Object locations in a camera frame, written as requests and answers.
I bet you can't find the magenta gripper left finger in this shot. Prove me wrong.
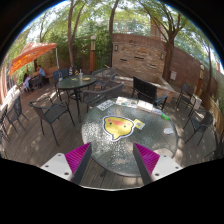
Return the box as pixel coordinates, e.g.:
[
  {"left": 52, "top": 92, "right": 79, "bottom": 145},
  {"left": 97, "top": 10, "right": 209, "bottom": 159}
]
[{"left": 65, "top": 143, "right": 92, "bottom": 185}]

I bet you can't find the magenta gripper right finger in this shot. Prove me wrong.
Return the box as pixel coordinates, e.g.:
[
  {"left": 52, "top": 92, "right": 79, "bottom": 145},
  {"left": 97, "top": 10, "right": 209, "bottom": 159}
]
[{"left": 133, "top": 143, "right": 160, "bottom": 185}]

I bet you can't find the yellow chick mouse pad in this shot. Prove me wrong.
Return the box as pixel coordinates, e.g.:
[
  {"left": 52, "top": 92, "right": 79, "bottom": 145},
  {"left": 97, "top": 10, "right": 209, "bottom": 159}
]
[{"left": 103, "top": 116, "right": 134, "bottom": 141}]

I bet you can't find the round glass patio table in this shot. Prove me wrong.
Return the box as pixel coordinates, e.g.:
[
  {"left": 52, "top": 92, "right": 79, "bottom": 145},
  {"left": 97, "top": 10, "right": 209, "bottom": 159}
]
[{"left": 82, "top": 99, "right": 178, "bottom": 177}]

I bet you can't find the white paper piece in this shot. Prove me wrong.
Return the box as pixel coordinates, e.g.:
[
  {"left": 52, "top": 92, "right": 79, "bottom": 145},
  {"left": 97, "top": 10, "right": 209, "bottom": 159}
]
[{"left": 164, "top": 128, "right": 173, "bottom": 134}]

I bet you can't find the yellow small card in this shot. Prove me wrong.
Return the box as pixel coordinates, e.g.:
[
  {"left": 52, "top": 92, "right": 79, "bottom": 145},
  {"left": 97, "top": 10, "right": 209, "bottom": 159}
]
[{"left": 134, "top": 119, "right": 145, "bottom": 130}]

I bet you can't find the green small object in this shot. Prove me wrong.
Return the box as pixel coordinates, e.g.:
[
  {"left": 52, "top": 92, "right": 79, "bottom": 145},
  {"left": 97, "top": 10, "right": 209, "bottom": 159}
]
[{"left": 161, "top": 114, "right": 170, "bottom": 120}]

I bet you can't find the white booklet stack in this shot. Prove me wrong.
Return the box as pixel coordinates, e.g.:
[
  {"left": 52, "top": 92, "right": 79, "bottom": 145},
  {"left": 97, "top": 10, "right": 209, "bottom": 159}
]
[{"left": 137, "top": 100, "right": 153, "bottom": 112}]

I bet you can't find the dark wicker chair left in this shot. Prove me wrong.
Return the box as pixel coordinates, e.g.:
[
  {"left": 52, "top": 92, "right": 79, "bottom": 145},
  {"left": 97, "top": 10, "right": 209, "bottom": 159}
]
[{"left": 28, "top": 96, "right": 72, "bottom": 139}]

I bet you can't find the dark chair behind table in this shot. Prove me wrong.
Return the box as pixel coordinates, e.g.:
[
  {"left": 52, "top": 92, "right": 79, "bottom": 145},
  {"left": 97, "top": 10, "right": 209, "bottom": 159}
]
[{"left": 82, "top": 81, "right": 124, "bottom": 108}]

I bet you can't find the dark chair right near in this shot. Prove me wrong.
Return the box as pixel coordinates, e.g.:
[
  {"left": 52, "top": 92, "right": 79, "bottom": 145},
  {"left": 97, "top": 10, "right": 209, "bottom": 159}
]
[{"left": 186, "top": 110, "right": 213, "bottom": 142}]

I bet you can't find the black bench chair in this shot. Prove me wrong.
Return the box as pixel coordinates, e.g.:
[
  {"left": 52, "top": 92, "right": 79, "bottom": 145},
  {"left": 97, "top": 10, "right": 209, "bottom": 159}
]
[{"left": 132, "top": 76, "right": 168, "bottom": 110}]

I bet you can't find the dark round background table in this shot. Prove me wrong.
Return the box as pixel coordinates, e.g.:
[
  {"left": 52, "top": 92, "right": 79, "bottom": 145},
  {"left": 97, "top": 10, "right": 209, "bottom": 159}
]
[{"left": 56, "top": 75, "right": 98, "bottom": 123}]

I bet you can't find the dark chair far left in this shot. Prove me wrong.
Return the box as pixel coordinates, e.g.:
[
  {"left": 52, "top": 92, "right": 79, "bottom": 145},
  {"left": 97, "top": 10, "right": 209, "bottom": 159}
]
[{"left": 7, "top": 97, "right": 26, "bottom": 126}]

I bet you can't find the dark chair far right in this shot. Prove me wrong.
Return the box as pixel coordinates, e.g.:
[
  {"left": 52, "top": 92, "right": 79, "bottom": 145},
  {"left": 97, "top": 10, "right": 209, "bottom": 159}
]
[{"left": 176, "top": 83, "right": 194, "bottom": 107}]

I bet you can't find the seated person blue shirt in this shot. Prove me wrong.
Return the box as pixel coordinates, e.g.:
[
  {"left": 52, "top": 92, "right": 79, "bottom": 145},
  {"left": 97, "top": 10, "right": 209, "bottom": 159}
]
[{"left": 37, "top": 65, "right": 46, "bottom": 77}]

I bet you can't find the orange patio umbrella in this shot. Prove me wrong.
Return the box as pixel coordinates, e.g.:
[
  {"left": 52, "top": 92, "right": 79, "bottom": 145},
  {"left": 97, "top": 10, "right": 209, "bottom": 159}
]
[{"left": 10, "top": 42, "right": 57, "bottom": 73}]

